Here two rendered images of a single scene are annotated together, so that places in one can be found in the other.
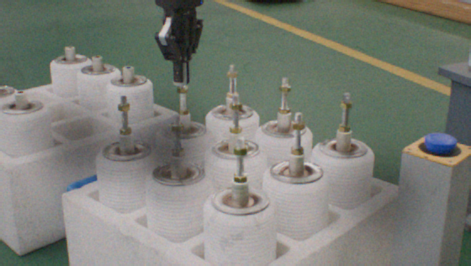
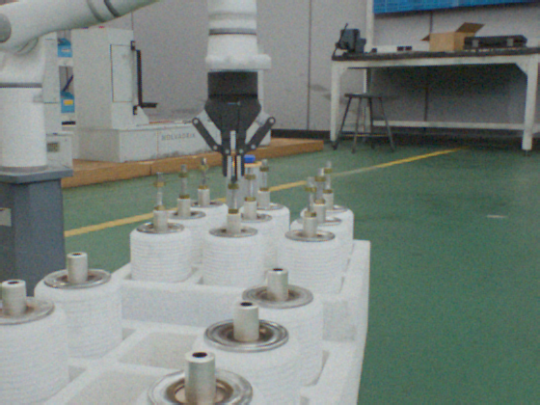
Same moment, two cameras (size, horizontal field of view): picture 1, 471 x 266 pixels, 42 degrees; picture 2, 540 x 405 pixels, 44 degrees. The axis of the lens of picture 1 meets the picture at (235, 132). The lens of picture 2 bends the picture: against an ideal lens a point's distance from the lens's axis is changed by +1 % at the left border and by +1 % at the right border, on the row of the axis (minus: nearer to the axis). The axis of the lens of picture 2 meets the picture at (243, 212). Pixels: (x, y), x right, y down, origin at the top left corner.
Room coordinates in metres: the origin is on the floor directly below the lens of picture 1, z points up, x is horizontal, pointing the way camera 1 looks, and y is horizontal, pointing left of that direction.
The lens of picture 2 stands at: (1.43, 0.95, 0.46)
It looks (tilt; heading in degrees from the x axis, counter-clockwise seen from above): 10 degrees down; 240
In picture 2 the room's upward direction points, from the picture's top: straight up
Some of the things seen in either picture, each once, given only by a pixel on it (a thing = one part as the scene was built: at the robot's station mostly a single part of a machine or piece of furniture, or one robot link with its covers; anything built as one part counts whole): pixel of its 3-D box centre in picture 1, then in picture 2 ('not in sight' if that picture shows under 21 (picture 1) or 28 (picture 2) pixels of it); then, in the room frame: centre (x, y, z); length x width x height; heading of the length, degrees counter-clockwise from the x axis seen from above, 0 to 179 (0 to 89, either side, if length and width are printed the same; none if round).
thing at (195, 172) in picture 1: (178, 173); (319, 221); (0.79, 0.08, 0.25); 0.08 x 0.08 x 0.01
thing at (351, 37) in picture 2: not in sight; (350, 40); (-2.09, -3.45, 0.87); 0.41 x 0.17 x 0.25; 25
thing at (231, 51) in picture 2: not in sight; (233, 49); (0.96, 0.10, 0.52); 0.11 x 0.09 x 0.06; 69
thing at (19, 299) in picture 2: (97, 64); (13, 299); (1.32, 0.30, 0.26); 0.02 x 0.02 x 0.03
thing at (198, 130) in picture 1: (183, 130); (233, 231); (0.96, 0.09, 0.25); 0.08 x 0.08 x 0.01
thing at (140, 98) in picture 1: (131, 122); (81, 354); (1.23, 0.22, 0.16); 0.10 x 0.10 x 0.18
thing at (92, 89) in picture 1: (101, 109); (19, 398); (1.32, 0.30, 0.16); 0.10 x 0.10 x 0.18
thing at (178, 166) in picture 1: (178, 165); (319, 213); (0.79, 0.08, 0.26); 0.02 x 0.02 x 0.03
